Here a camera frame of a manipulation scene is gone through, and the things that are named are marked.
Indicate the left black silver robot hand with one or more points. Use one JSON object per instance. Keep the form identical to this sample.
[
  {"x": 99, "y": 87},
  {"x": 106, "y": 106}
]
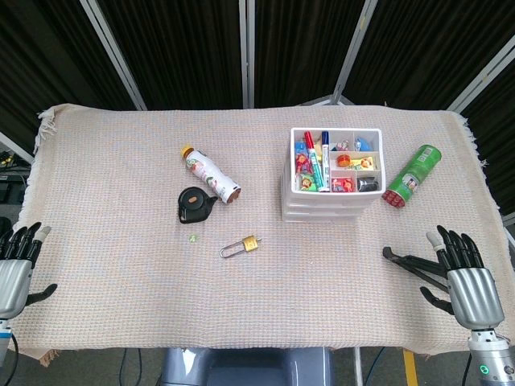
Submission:
[{"x": 14, "y": 281}]

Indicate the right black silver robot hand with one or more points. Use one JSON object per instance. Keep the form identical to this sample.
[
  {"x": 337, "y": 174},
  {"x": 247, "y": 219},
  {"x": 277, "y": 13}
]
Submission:
[{"x": 475, "y": 293}]

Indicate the clear plastic drawer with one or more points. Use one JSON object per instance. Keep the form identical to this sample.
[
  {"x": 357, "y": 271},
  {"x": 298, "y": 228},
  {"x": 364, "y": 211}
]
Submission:
[
  {"x": 322, "y": 203},
  {"x": 318, "y": 216}
]

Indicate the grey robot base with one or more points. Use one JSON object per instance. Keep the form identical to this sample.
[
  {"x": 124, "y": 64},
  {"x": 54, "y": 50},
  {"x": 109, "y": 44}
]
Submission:
[{"x": 241, "y": 368}]

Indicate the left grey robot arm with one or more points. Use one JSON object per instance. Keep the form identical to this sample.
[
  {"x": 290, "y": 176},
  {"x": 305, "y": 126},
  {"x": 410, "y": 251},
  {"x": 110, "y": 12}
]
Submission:
[{"x": 4, "y": 333}]

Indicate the white drawer organizer box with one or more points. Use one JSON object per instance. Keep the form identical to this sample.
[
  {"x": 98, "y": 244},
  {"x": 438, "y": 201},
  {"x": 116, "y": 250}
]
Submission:
[{"x": 293, "y": 161}]

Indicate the beige woven tablecloth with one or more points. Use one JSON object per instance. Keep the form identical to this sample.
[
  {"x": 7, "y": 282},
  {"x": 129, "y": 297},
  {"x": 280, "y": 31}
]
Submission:
[{"x": 120, "y": 281}]

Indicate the green chips can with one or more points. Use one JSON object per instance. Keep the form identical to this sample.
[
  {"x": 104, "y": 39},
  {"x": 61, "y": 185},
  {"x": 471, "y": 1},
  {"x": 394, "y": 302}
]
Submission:
[{"x": 412, "y": 175}]

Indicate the white table leg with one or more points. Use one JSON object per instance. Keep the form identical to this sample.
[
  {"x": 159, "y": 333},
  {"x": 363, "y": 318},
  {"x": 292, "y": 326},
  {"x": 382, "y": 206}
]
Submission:
[{"x": 358, "y": 368}]

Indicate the black and silver cylindrical object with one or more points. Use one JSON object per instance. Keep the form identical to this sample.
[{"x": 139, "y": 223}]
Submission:
[{"x": 367, "y": 184}]

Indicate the yellow snack packet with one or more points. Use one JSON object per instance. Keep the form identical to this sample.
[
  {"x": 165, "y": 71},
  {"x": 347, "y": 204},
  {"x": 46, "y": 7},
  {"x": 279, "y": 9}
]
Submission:
[{"x": 364, "y": 162}]

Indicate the red snack packet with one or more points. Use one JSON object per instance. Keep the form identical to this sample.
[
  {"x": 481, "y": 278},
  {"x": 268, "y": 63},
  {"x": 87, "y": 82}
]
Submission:
[{"x": 342, "y": 184}]

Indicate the blue plastic packet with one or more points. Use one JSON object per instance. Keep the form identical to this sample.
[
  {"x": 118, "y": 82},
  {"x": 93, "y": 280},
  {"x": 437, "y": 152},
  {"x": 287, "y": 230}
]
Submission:
[{"x": 363, "y": 143}]

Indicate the orange tape roll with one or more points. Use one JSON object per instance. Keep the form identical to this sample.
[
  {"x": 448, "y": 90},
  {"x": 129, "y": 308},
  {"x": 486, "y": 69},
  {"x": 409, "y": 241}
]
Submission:
[{"x": 343, "y": 160}]

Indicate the small wrapped candy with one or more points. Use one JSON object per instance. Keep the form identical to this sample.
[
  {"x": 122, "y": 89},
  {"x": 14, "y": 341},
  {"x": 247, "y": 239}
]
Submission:
[{"x": 343, "y": 143}]

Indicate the lion print snack packet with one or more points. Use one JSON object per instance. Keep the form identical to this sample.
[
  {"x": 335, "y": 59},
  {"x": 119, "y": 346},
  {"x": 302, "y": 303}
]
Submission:
[{"x": 306, "y": 183}]

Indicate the red capped green marker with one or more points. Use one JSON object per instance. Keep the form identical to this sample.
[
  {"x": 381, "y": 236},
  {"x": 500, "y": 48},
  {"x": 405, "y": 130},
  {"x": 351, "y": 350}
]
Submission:
[{"x": 315, "y": 163}]

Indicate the blue capped white marker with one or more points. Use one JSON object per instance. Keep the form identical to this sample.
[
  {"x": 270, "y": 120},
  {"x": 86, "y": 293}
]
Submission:
[{"x": 325, "y": 138}]

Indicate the red cartoon snack packets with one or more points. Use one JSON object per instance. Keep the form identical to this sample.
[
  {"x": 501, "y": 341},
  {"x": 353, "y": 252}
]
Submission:
[{"x": 302, "y": 158}]

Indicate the drink bottle with yellow cap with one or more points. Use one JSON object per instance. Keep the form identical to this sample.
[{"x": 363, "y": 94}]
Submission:
[{"x": 209, "y": 177}]

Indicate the brass padlock with long shackle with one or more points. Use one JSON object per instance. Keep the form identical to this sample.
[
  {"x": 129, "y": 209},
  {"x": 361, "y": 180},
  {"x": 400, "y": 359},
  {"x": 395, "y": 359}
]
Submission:
[{"x": 250, "y": 243}]

